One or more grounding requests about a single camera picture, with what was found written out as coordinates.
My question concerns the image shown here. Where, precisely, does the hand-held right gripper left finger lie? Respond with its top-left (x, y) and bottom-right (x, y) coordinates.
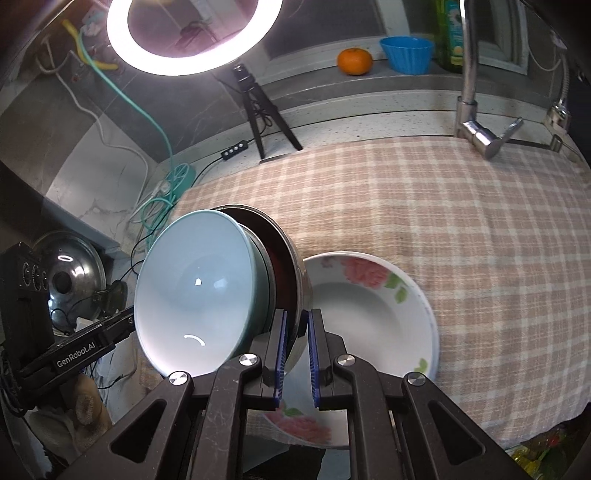
top-left (60, 308), bottom-right (289, 480)

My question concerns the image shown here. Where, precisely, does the light blue ceramic bowl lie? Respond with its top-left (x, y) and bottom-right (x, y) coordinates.
top-left (134, 209), bottom-right (269, 377)

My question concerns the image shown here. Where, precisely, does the blue ribbed cup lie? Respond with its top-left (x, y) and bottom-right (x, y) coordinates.
top-left (379, 37), bottom-right (435, 75)

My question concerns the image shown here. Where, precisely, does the chrome sprayer hose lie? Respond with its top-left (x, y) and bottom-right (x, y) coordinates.
top-left (545, 41), bottom-right (573, 151)

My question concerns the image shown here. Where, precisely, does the yellow hose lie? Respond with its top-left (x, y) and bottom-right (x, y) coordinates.
top-left (62, 18), bottom-right (118, 70)

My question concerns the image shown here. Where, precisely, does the chrome kitchen faucet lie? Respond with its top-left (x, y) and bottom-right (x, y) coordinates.
top-left (455, 0), bottom-right (525, 160)

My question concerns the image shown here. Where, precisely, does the large steel bowl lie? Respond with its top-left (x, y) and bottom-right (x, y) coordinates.
top-left (215, 203), bottom-right (315, 374)

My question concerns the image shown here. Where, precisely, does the white power cable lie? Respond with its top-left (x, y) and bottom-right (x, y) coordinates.
top-left (37, 41), bottom-right (158, 217)

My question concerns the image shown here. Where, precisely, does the round teal power strip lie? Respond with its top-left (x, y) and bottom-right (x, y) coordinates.
top-left (168, 164), bottom-right (197, 195)
top-left (78, 28), bottom-right (195, 245)

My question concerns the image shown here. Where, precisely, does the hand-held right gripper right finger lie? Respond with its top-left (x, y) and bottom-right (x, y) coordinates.
top-left (307, 308), bottom-right (532, 480)

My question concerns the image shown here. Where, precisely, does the black cable with inline switch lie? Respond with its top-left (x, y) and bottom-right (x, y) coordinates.
top-left (120, 141), bottom-right (252, 278)

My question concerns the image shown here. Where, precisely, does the black mini tripod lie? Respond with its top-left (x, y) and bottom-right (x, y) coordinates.
top-left (231, 62), bottom-right (303, 160)

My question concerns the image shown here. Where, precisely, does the green dish soap bottle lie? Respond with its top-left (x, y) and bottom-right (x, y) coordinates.
top-left (434, 0), bottom-right (465, 72)

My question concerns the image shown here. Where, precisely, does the person's left hand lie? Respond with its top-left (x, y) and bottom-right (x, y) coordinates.
top-left (28, 373), bottom-right (115, 462)

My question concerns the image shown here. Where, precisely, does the steel pot lid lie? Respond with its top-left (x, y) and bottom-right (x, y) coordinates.
top-left (32, 231), bottom-right (108, 319)

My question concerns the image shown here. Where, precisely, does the white ring light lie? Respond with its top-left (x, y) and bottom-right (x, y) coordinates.
top-left (107, 0), bottom-right (283, 77)

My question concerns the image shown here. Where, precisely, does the red steel bowl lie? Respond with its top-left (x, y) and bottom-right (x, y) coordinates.
top-left (231, 210), bottom-right (298, 324)

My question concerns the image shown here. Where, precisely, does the plate with large pink roses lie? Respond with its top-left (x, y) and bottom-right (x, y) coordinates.
top-left (263, 251), bottom-right (439, 448)

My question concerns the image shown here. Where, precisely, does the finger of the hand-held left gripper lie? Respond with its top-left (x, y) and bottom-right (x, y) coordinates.
top-left (99, 308), bottom-right (138, 344)

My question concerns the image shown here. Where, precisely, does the checked cloth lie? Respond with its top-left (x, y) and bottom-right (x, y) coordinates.
top-left (134, 136), bottom-right (591, 450)

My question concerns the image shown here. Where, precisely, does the orange fruit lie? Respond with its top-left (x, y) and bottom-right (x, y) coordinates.
top-left (337, 47), bottom-right (373, 76)

